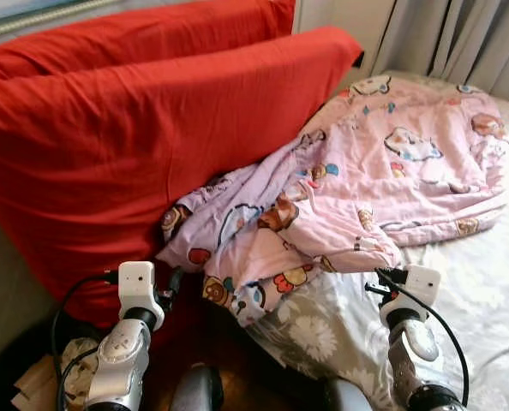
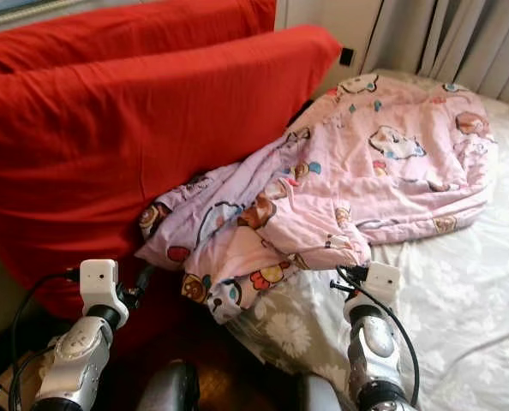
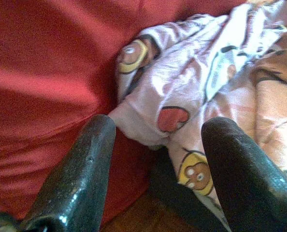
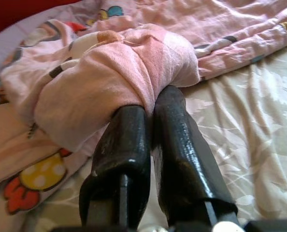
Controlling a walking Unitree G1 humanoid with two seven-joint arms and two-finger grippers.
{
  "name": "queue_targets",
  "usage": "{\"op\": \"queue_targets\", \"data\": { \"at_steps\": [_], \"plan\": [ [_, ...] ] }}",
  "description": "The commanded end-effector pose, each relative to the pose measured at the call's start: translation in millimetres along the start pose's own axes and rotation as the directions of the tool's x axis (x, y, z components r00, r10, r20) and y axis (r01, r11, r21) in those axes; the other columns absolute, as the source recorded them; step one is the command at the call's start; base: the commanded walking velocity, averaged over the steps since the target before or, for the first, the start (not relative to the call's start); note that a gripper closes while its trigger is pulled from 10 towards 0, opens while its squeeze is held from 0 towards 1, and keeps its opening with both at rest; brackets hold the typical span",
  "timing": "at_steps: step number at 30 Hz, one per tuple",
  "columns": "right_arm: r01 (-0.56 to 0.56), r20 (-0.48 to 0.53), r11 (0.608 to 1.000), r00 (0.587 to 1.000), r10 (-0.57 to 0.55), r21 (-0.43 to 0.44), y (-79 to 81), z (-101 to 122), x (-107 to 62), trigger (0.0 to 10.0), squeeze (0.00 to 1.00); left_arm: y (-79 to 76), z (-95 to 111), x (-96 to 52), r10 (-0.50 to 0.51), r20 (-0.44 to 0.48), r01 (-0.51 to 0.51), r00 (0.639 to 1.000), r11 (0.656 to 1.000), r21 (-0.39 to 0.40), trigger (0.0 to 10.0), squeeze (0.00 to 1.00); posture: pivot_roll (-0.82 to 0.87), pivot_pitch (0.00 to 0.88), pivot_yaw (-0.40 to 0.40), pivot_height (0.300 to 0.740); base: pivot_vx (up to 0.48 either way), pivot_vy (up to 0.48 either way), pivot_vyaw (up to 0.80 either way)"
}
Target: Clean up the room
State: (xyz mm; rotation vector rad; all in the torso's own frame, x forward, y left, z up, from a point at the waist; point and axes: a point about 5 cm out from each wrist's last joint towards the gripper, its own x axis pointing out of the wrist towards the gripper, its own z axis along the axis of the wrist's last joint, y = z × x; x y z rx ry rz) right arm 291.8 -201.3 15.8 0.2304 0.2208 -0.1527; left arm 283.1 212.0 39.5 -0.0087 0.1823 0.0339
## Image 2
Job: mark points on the robot left leg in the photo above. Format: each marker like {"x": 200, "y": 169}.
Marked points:
{"x": 170, "y": 390}

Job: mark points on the pink cartoon print blanket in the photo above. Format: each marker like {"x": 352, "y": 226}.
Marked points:
{"x": 374, "y": 171}

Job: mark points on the black wall socket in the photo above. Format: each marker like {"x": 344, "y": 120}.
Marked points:
{"x": 346, "y": 56}

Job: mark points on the grey curtain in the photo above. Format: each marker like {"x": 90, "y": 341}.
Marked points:
{"x": 452, "y": 43}

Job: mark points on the robot right leg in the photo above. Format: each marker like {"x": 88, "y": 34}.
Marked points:
{"x": 319, "y": 398}

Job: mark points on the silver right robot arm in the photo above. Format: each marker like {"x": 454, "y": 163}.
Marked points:
{"x": 374, "y": 347}

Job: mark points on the beige floral bedsheet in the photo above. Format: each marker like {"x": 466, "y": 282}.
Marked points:
{"x": 469, "y": 300}

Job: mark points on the large red cushion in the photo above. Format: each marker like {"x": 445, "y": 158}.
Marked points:
{"x": 143, "y": 30}
{"x": 134, "y": 154}

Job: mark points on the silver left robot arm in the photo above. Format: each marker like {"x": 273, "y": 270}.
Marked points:
{"x": 74, "y": 360}

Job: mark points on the robot leg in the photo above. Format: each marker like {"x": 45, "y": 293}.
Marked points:
{"x": 170, "y": 390}
{"x": 319, "y": 398}

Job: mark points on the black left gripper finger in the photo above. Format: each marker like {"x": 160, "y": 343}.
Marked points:
{"x": 141, "y": 278}

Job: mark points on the brown cardboard piece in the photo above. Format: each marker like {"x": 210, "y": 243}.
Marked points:
{"x": 10, "y": 394}

